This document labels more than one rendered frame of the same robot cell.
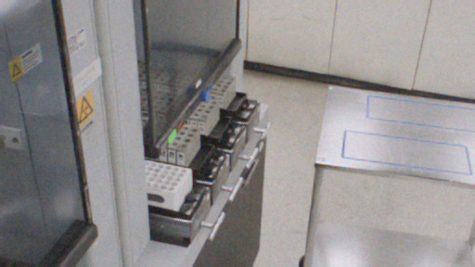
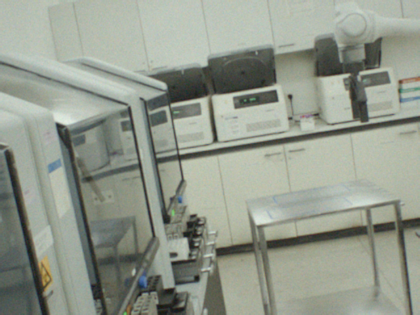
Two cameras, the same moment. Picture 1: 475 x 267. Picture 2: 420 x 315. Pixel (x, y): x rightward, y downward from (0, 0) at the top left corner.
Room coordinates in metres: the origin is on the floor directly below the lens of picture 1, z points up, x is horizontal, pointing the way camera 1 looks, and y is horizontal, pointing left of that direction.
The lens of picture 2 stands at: (-0.85, 0.26, 1.46)
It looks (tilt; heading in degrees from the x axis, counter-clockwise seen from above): 8 degrees down; 357
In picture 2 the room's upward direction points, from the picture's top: 10 degrees counter-clockwise
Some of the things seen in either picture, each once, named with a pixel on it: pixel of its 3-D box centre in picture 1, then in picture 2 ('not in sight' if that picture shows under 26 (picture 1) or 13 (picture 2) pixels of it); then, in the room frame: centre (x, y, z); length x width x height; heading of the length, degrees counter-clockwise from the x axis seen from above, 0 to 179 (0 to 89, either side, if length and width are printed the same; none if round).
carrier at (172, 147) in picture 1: (180, 146); (172, 235); (1.28, 0.32, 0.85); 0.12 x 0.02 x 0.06; 172
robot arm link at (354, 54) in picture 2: not in sight; (352, 54); (1.11, -0.44, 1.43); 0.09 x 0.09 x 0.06
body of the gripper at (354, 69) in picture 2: not in sight; (354, 74); (1.11, -0.44, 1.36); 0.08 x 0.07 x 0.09; 172
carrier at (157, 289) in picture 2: not in sight; (157, 291); (0.72, 0.38, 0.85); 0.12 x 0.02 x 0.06; 172
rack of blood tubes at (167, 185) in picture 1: (124, 179); (147, 255); (1.14, 0.42, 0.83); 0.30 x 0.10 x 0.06; 82
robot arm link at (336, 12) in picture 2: not in sight; (348, 23); (1.10, -0.43, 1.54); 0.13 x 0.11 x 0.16; 165
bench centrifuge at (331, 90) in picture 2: not in sight; (351, 74); (3.52, -1.26, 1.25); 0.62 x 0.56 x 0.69; 171
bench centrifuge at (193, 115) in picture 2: not in sight; (176, 106); (3.73, 0.16, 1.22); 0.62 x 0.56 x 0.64; 170
